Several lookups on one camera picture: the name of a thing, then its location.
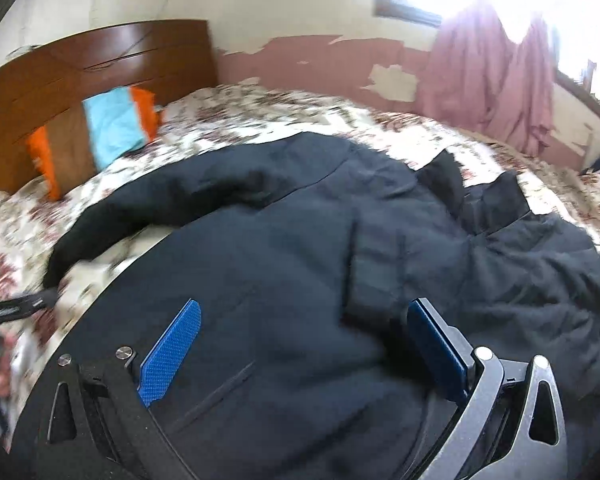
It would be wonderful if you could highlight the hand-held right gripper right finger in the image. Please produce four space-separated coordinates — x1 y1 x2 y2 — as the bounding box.
406 298 568 480

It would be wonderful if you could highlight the black jacket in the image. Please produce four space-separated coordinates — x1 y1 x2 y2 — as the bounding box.
45 132 600 480

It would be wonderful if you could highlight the wooden headboard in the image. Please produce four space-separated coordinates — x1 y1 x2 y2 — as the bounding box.
0 19 219 196

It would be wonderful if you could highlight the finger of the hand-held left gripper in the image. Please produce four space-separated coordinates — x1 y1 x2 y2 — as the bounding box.
0 287 59 325

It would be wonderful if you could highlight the pink curtain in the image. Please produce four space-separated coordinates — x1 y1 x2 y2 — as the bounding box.
500 20 558 157
419 10 511 146

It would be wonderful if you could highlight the orange brown blue striped pillow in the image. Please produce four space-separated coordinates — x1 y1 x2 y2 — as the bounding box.
25 86 162 202

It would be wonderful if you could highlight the wooden framed window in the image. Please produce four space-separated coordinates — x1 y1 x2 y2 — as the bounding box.
374 0 600 107

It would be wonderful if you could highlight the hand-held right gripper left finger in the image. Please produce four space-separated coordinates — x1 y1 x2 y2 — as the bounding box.
32 299 202 480

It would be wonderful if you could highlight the floral bedsheet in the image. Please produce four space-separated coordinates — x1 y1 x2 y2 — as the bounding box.
0 82 600 413

